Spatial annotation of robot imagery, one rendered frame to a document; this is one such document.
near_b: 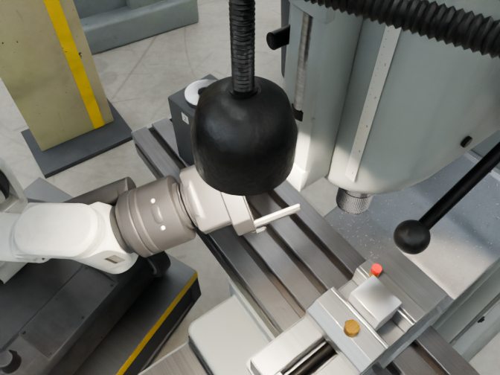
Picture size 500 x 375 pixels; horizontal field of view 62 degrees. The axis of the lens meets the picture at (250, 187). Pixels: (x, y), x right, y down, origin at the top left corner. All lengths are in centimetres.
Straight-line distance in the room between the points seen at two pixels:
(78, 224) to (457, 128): 41
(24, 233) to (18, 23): 165
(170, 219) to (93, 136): 202
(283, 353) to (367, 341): 13
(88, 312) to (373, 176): 98
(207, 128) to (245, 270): 62
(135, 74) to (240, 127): 268
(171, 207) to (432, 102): 30
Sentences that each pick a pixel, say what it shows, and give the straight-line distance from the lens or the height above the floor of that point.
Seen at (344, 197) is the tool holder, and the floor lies 123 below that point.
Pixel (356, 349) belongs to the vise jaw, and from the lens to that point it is 70.
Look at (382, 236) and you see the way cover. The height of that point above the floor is 86.
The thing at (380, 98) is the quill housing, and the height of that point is 146.
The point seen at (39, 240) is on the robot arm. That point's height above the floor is 125.
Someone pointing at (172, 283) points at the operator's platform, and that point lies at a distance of 143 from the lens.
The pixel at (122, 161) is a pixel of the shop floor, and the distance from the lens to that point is 236.
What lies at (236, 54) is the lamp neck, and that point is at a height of 153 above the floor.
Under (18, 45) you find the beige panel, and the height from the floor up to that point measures 63.
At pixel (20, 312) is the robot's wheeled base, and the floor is 57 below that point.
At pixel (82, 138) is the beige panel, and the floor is 3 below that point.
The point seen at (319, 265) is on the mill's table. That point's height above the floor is 91.
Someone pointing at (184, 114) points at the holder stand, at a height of 109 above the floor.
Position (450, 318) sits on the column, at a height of 55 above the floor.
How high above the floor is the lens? 167
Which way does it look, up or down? 51 degrees down
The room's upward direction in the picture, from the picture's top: straight up
